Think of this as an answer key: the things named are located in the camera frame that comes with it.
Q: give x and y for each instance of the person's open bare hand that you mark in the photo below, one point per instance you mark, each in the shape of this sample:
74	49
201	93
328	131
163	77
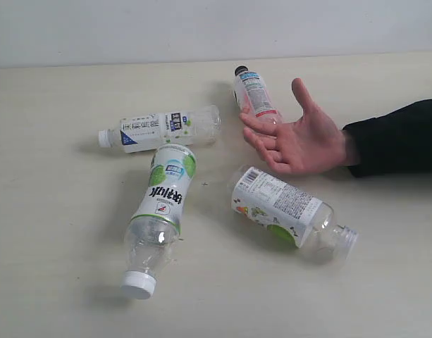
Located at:
311	145

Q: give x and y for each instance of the pink drink bottle black cap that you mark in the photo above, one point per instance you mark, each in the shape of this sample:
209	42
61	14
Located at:
252	97

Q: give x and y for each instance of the clear bottle printed label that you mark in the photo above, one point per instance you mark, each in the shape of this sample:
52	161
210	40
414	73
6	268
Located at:
305	221

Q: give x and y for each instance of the black sleeved forearm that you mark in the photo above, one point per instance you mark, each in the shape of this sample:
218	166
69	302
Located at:
396	143

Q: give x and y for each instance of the green white label bottle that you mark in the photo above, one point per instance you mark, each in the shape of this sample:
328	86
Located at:
155	226

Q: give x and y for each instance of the jasmine tea bottle white cap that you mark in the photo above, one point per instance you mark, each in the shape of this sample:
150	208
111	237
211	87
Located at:
148	132

